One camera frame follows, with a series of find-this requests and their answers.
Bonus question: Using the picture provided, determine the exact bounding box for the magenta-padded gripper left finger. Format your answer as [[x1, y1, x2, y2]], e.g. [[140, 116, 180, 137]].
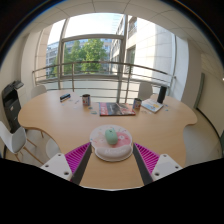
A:
[[40, 141, 93, 186]]

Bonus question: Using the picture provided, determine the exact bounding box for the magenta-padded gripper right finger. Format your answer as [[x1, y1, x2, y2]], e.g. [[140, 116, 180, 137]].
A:
[[132, 142, 184, 186]]

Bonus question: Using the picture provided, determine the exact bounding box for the mint green computer mouse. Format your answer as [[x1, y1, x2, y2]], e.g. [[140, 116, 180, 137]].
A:
[[104, 128, 119, 146]]

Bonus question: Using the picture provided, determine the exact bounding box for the pink and white mouse pad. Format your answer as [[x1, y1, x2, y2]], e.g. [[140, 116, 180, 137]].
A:
[[89, 124, 134, 163]]

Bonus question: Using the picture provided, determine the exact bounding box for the white round table base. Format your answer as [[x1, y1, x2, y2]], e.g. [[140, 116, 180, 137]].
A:
[[44, 138, 62, 159]]

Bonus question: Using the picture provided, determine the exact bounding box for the white chair with wooden legs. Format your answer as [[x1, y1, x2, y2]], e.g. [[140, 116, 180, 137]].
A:
[[0, 120, 44, 165]]

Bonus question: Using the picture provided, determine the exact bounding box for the stack of light brochures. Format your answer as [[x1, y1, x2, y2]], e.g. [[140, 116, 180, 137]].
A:
[[140, 98, 165, 114]]

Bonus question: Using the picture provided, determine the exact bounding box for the red and white mug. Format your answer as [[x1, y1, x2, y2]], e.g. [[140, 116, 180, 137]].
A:
[[132, 97, 143, 111]]

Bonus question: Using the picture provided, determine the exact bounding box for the dark blue stapler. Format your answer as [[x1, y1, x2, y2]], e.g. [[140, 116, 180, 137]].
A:
[[59, 93, 72, 103]]

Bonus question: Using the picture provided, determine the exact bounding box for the printed white mug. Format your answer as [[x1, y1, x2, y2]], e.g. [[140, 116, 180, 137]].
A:
[[81, 93, 92, 107]]

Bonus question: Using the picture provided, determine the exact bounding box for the black cylindrical speaker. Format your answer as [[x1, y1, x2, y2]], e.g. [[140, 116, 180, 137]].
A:
[[156, 85, 168, 105]]

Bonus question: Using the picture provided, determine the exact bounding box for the red and blue magazine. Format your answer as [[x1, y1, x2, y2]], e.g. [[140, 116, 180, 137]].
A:
[[98, 101, 137, 117]]

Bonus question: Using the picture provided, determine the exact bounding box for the white plastic chair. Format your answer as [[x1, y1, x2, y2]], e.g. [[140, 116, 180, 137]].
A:
[[30, 84, 48, 100], [137, 82, 154, 101]]

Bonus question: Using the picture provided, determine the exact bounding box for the grey-green door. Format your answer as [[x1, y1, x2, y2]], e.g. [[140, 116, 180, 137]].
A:
[[193, 72, 206, 109]]

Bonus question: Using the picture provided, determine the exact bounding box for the metal balcony railing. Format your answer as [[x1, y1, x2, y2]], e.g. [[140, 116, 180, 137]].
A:
[[32, 60, 177, 104]]

